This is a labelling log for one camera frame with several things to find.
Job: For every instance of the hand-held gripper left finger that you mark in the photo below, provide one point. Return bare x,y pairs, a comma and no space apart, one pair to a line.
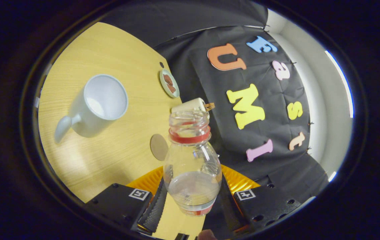
118,203

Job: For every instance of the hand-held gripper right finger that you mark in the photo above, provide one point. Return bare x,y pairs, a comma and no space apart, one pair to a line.
266,203

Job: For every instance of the brown round coaster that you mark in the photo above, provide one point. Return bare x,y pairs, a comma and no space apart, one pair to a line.
158,146

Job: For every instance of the clear plastic juice bottle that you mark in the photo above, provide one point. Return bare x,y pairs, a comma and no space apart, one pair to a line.
191,160

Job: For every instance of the white cup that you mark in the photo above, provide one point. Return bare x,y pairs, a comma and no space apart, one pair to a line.
90,120

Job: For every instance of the small ceiling light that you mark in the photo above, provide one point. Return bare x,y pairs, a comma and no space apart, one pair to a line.
332,176

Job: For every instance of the toasted bread slice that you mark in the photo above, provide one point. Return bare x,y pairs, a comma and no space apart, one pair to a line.
210,106

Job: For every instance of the white toaster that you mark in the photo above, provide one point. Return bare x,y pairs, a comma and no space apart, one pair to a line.
190,105

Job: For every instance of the pale green plate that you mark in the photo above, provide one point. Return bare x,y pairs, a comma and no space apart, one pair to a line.
163,87

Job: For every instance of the brown meat piece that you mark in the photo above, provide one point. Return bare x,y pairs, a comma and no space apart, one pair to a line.
171,88
168,79

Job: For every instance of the long ceiling light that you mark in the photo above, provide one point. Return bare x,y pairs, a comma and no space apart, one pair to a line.
343,83

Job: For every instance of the wooden table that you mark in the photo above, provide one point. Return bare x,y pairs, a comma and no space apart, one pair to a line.
116,50

